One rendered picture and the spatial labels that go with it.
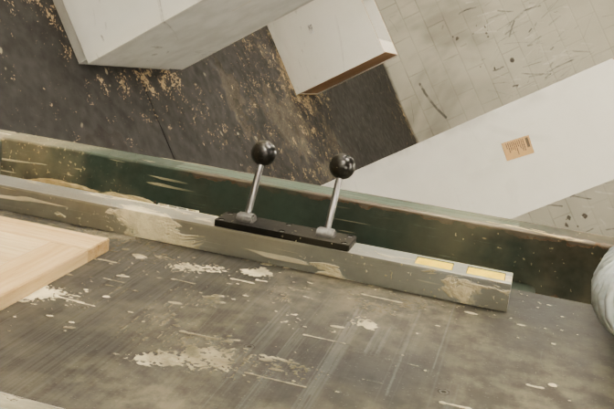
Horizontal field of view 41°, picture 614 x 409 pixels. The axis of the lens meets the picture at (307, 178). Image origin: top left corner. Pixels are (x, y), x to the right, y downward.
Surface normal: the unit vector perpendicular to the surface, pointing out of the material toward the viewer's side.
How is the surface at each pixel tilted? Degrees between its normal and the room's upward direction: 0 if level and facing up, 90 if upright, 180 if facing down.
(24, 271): 57
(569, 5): 90
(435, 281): 90
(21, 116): 0
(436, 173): 90
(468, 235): 90
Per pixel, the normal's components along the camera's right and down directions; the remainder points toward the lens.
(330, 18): -0.33, 0.09
